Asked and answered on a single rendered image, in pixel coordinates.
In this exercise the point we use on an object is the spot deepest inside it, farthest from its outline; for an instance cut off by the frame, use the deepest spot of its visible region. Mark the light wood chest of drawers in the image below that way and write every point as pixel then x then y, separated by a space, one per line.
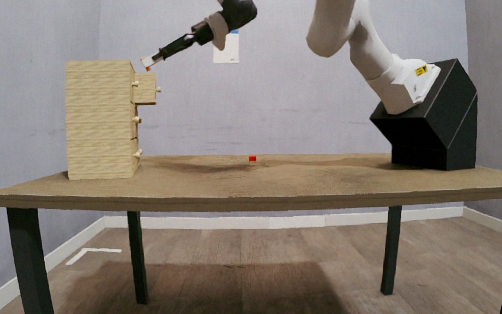
pixel 97 106

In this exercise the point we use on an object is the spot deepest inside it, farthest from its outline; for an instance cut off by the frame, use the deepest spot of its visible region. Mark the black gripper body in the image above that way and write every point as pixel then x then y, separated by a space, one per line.
pixel 203 33

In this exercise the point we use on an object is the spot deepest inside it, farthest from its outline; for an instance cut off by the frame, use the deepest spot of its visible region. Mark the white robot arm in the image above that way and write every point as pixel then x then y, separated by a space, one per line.
pixel 395 81

